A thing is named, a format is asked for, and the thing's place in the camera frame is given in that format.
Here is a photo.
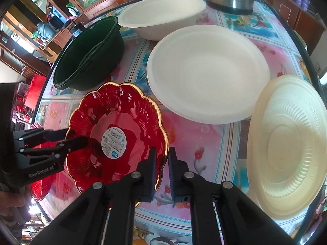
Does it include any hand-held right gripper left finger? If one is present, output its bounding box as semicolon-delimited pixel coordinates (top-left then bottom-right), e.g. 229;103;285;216
29;147;157;245

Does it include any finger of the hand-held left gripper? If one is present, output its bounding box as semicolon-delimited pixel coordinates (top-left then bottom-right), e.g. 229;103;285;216
17;136;89;159
13;128;69;145

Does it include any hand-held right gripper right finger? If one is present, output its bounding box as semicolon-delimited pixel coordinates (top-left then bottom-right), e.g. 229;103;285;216
168;147;298;245

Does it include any red glass plate gold rim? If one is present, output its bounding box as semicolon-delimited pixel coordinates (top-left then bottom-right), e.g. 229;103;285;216
66;82;169;208

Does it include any dark green plate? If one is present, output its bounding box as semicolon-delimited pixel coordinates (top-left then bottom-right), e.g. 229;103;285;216
53;16;125;91

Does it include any white paper plate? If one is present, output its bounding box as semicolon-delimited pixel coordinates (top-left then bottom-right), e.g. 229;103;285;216
146;25;271;125

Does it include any person's left hand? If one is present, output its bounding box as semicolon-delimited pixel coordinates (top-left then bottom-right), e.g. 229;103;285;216
0;184;29;225

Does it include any red glass dish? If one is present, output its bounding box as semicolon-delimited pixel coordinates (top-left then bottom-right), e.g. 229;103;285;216
31;177;58;202

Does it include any red paper bag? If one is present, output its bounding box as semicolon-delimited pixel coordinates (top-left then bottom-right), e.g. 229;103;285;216
24;74;48;108

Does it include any printed fruit tablecloth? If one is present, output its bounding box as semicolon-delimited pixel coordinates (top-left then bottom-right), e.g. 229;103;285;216
33;0;317;245

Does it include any blue-grey kettle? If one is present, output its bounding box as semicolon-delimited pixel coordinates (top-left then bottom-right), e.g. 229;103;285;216
37;22;53;41

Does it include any cream ribbed plate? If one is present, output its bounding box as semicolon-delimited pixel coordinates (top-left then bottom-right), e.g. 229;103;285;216
246;75;326;220

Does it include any wooden sideboard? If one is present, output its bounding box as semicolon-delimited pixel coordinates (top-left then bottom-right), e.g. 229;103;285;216
33;0;322;62

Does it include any white paper bowl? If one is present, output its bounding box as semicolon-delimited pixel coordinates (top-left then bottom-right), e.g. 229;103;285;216
117;0;207;41

